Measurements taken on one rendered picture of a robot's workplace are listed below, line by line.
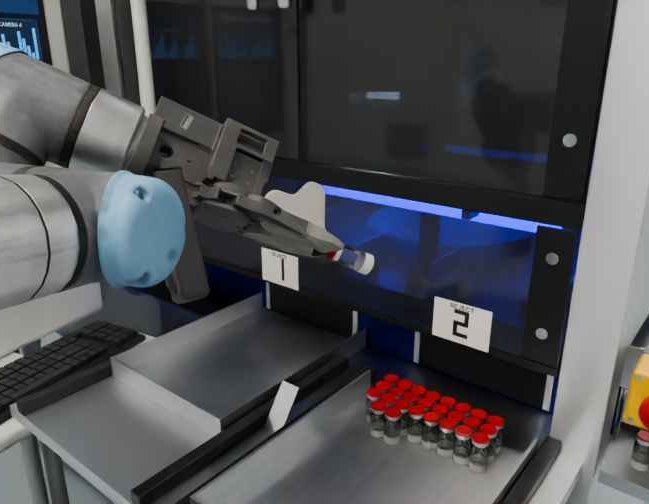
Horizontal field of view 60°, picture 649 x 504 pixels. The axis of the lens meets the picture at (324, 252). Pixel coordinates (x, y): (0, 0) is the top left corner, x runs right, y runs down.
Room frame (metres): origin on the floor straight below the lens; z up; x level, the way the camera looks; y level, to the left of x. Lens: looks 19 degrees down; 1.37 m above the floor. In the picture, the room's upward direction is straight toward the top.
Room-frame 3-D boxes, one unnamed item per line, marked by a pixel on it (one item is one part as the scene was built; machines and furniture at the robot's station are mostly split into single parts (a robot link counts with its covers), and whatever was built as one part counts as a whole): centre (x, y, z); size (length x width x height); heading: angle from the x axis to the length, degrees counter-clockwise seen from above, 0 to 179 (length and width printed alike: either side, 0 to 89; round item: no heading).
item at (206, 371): (0.85, 0.13, 0.90); 0.34 x 0.26 x 0.04; 141
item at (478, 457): (0.63, -0.13, 0.90); 0.18 x 0.02 x 0.05; 51
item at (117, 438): (0.69, 0.04, 0.87); 0.70 x 0.48 x 0.02; 51
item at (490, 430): (0.65, -0.15, 0.90); 0.18 x 0.02 x 0.05; 51
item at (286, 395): (0.63, 0.09, 0.91); 0.14 x 0.03 x 0.06; 141
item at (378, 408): (0.65, -0.07, 0.90); 0.02 x 0.02 x 0.05
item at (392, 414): (0.63, -0.09, 0.90); 0.02 x 0.02 x 0.05
